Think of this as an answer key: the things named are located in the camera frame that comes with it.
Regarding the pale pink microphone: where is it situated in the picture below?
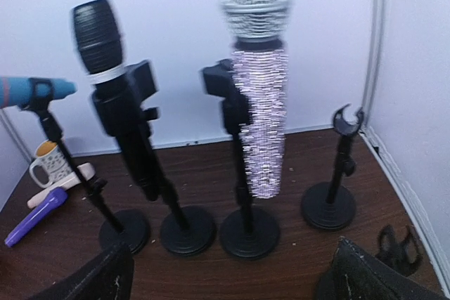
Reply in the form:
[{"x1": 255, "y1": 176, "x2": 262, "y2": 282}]
[{"x1": 27, "y1": 162, "x2": 96, "y2": 209}]

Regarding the aluminium corner frame post left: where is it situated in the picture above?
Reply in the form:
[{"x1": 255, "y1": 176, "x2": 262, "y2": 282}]
[{"x1": 1, "y1": 109, "x2": 33, "y2": 163}]

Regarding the silver glitter microphone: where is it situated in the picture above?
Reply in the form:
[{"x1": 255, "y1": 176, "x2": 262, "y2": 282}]
[{"x1": 219, "y1": 0, "x2": 291, "y2": 199}]

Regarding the black microphone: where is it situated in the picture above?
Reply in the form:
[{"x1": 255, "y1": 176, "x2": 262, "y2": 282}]
[{"x1": 72, "y1": 0, "x2": 160, "y2": 201}]

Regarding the aluminium corner frame post right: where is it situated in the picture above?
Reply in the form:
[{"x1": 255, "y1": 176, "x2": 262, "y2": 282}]
[{"x1": 362, "y1": 0, "x2": 385, "y2": 130}]

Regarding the aluminium corner frame post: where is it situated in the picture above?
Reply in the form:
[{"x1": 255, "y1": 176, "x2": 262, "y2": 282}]
[
  {"x1": 362, "y1": 0, "x2": 385, "y2": 130},
  {"x1": 1, "y1": 109, "x2": 33, "y2": 163}
]

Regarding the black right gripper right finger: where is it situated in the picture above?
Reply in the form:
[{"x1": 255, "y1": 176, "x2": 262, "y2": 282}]
[{"x1": 314, "y1": 238, "x2": 445, "y2": 300}]

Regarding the blue microphone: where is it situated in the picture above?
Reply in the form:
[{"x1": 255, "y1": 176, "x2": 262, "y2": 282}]
[{"x1": 1, "y1": 77, "x2": 77, "y2": 108}]

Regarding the black stand for purple microphone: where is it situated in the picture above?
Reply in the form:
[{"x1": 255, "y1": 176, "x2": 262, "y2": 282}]
[{"x1": 375, "y1": 224, "x2": 423, "y2": 277}]

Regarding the black stand for pink microphone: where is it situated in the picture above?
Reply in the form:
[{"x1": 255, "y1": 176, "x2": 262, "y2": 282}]
[{"x1": 300, "y1": 105, "x2": 365, "y2": 231}]

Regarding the black stand with blue microphone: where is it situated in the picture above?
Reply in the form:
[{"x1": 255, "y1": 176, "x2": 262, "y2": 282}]
[{"x1": 20, "y1": 98, "x2": 150, "y2": 254}]

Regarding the white floral ceramic mug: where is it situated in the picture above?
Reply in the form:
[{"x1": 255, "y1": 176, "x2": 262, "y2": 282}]
[{"x1": 29, "y1": 141, "x2": 72, "y2": 189}]

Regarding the black stand with glitter microphone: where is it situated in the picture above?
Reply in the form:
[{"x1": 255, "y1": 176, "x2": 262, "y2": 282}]
[{"x1": 202, "y1": 59, "x2": 281, "y2": 261}]

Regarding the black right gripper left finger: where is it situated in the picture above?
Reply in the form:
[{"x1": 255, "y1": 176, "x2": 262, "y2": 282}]
[{"x1": 31, "y1": 242, "x2": 134, "y2": 300}]

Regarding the purple microphone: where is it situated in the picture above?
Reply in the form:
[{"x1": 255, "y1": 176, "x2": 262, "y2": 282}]
[{"x1": 4, "y1": 187, "x2": 68, "y2": 247}]

